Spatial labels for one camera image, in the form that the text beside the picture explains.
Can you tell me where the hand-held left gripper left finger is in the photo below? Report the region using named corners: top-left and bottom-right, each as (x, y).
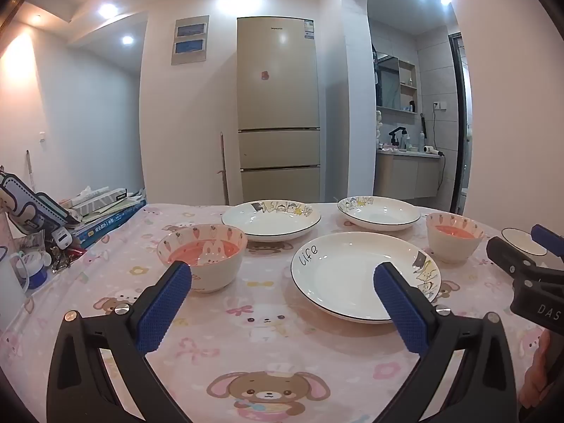
top-left (46, 261), bottom-right (193, 423)

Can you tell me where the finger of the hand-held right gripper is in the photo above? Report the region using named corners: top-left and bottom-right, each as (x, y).
top-left (486, 237), bottom-right (551, 283)
top-left (531, 224), bottom-right (564, 269)

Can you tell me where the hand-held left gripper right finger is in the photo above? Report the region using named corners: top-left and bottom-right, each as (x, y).
top-left (373, 262), bottom-right (517, 423)

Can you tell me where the white dark-rimmed bowl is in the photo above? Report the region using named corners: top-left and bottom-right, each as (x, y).
top-left (501, 227), bottom-right (548, 257)

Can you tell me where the pink rabbit print bowl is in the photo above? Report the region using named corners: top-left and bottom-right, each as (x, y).
top-left (425, 212), bottom-right (484, 264)
top-left (157, 224), bottom-right (248, 294)

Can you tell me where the white cartoon print plate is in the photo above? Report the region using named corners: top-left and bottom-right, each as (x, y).
top-left (221, 200), bottom-right (321, 242)
top-left (337, 196), bottom-right (422, 232)
top-left (291, 231), bottom-right (442, 324)

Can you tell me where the person's right hand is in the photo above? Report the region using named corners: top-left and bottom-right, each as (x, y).
top-left (517, 330), bottom-right (557, 410)

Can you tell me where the stack of books and boxes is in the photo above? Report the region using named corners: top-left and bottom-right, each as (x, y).
top-left (73, 200), bottom-right (147, 250)

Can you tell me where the pink cartoon printed tablecloth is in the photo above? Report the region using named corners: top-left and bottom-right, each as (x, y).
top-left (0, 203), bottom-right (551, 423)

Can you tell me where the beige vanity cabinet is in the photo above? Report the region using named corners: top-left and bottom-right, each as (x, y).
top-left (374, 150), bottom-right (443, 199)

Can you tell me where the grey striped box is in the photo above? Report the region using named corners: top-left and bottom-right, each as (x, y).
top-left (70, 187), bottom-right (128, 212)

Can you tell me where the blue and white bottle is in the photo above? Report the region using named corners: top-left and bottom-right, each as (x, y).
top-left (20, 251), bottom-right (49, 289)

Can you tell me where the bathroom mirror cabinet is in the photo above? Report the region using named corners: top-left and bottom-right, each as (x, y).
top-left (372, 52), bottom-right (417, 115)

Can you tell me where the beige refrigerator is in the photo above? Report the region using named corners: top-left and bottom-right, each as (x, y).
top-left (237, 16), bottom-right (321, 206)

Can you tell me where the grey electrical panel box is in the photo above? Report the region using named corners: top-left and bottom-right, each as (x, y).
top-left (171, 14), bottom-right (209, 66)

